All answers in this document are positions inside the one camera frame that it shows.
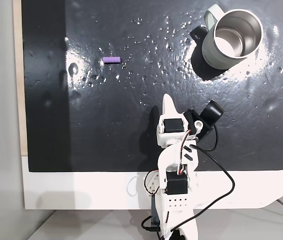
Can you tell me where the purple pen grip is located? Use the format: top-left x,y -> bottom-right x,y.
102,56 -> 121,65

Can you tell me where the black rubber mat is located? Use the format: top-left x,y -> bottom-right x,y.
21,0 -> 283,173

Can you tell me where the pale green steel mug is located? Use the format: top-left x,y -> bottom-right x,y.
200,3 -> 265,71

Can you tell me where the beige wooden board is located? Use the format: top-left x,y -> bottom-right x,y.
12,0 -> 29,158

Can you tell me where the red white black servo cable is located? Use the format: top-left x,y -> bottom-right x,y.
177,129 -> 193,176

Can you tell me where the black oval camera box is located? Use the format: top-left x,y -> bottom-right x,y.
190,99 -> 225,141

